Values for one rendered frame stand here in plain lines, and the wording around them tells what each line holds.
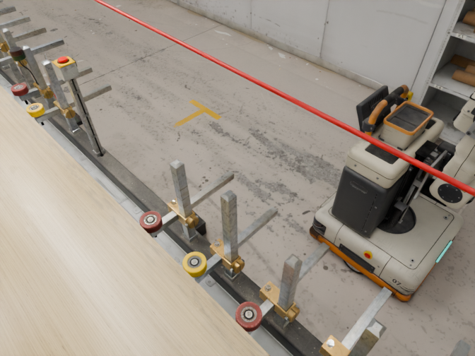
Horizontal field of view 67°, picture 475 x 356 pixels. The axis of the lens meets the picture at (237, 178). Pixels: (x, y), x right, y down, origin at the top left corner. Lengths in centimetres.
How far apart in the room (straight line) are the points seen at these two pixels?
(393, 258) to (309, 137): 138
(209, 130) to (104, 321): 221
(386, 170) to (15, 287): 151
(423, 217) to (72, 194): 186
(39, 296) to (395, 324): 173
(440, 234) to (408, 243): 20
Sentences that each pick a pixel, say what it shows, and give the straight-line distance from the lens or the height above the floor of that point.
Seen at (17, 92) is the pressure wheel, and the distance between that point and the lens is 229.
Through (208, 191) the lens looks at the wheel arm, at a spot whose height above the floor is 85.
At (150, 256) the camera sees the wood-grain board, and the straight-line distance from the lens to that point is 127.
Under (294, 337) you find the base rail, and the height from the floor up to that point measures 70.
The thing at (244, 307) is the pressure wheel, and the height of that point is 91.
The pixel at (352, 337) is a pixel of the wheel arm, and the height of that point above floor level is 83.
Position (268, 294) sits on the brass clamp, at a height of 84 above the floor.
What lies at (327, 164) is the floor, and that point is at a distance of 288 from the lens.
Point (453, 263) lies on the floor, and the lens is 260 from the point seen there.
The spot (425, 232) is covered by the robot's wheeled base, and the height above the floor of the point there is 28.
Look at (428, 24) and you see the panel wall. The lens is 346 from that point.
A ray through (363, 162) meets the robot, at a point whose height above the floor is 78.
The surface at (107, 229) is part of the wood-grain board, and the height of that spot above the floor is 90.
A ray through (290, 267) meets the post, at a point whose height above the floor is 109.
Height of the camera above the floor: 195
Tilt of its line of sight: 46 degrees down
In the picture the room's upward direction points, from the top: 1 degrees counter-clockwise
